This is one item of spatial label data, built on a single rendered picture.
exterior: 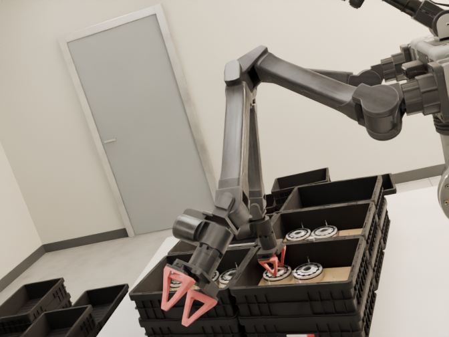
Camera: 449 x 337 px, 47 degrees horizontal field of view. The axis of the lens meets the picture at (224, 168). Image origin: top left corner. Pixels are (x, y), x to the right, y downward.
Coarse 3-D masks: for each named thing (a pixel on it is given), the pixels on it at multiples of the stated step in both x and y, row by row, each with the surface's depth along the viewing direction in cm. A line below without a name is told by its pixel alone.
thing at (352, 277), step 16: (320, 240) 178; (336, 240) 175; (240, 272) 172; (352, 272) 151; (240, 288) 161; (256, 288) 159; (272, 288) 157; (288, 288) 154; (304, 288) 152; (320, 288) 150; (336, 288) 148
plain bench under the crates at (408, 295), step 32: (416, 192) 253; (416, 224) 220; (448, 224) 212; (160, 256) 269; (384, 256) 202; (416, 256) 195; (448, 256) 188; (384, 288) 180; (416, 288) 175; (448, 288) 169; (128, 320) 211; (384, 320) 163; (416, 320) 158; (448, 320) 154
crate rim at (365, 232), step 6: (348, 204) 202; (354, 204) 200; (360, 204) 199; (366, 204) 198; (372, 204) 195; (300, 210) 211; (306, 210) 209; (312, 210) 207; (318, 210) 206; (372, 210) 192; (276, 216) 212; (366, 216) 186; (372, 216) 190; (366, 222) 181; (366, 228) 177; (360, 234) 174; (366, 234) 175; (300, 240) 183; (306, 240) 181
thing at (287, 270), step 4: (272, 268) 184; (284, 268) 181; (288, 268) 180; (264, 272) 182; (268, 272) 181; (284, 272) 178; (288, 272) 177; (264, 276) 179; (268, 276) 179; (272, 276) 178; (276, 276) 177; (280, 276) 176; (284, 276) 175; (272, 280) 176
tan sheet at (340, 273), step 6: (324, 270) 178; (330, 270) 177; (336, 270) 175; (342, 270) 174; (348, 270) 173; (324, 276) 174; (330, 276) 173; (336, 276) 172; (342, 276) 170; (264, 282) 182; (294, 282) 176
